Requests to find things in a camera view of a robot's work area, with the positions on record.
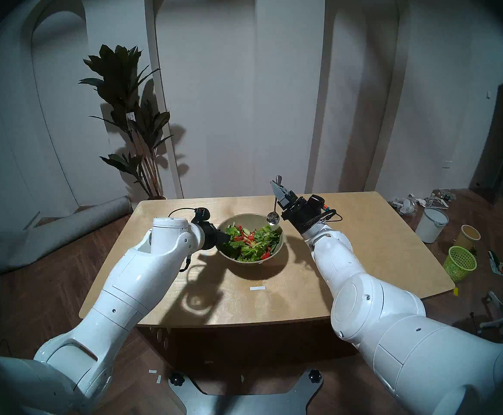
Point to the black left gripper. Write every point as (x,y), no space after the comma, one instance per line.
(210,236)

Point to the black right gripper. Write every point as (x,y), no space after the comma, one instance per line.
(303,215)

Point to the beige ceramic salad bowl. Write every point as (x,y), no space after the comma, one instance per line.
(242,218)

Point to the metal serving utensil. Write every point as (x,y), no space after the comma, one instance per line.
(273,218)

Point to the green salad with tomato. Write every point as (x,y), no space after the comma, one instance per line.
(253,243)

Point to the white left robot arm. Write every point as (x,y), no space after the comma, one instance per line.
(126,288)

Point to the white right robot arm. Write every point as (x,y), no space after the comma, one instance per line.
(385,323)

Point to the pile of litter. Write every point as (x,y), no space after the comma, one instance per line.
(407,204)

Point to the black base knob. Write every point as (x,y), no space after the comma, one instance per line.
(315,375)
(176,379)

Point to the white bin with trash bag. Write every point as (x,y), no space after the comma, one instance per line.
(431,228)

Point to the rolled grey mat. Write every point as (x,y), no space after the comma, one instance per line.
(44,239)

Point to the tall dark green potted plant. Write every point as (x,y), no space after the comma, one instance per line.
(119,85)

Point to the green plastic basket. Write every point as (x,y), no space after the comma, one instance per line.
(459,263)

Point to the tan round bin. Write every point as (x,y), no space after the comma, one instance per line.
(467,239)

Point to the flat package with red print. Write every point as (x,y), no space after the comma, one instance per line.
(499,265)

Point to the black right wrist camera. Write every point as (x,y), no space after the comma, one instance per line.
(316,202)

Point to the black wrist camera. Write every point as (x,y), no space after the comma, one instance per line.
(316,202)
(202,214)

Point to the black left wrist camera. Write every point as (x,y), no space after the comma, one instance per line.
(202,214)

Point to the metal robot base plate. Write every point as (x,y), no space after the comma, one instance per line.
(242,403)

